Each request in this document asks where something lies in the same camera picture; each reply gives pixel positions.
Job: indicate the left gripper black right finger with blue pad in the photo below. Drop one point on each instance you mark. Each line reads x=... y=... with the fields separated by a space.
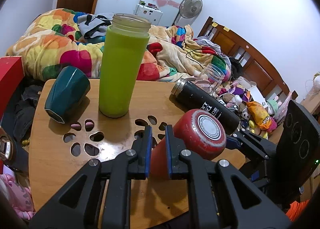
x=219 y=195

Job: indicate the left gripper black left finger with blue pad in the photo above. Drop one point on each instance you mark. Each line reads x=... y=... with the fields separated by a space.
x=98 y=191

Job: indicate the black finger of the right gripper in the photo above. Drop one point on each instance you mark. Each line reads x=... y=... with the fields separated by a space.
x=259 y=154

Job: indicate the red thermos cup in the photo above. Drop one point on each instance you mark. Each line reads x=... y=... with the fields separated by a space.
x=201 y=132

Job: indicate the black thermos lying down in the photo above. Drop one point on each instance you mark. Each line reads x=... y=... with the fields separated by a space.
x=190 y=97

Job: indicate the dark teal ceramic cup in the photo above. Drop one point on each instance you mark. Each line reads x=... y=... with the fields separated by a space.
x=67 y=92

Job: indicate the orange snack bag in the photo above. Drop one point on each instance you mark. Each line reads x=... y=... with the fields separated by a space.
x=261 y=117

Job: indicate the green hat plush doll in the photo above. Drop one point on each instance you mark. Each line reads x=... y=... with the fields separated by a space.
x=272 y=106

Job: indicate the pink plastic toy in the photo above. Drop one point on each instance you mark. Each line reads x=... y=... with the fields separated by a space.
x=19 y=197

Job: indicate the wooden bed headboard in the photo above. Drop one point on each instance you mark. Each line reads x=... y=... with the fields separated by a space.
x=256 y=67

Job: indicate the clear glass jar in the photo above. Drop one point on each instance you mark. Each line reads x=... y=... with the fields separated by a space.
x=210 y=79

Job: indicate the red gift box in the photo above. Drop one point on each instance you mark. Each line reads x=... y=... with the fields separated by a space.
x=11 y=74

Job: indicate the standing electric fan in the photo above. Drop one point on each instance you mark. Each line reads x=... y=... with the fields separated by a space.
x=189 y=10

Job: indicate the green tall bottle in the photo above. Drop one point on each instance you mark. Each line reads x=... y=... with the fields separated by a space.
x=125 y=43

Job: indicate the colourful heart blanket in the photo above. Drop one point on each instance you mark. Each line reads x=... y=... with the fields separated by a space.
x=54 y=41

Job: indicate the grey black garment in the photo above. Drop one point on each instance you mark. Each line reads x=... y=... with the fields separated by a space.
x=93 y=27

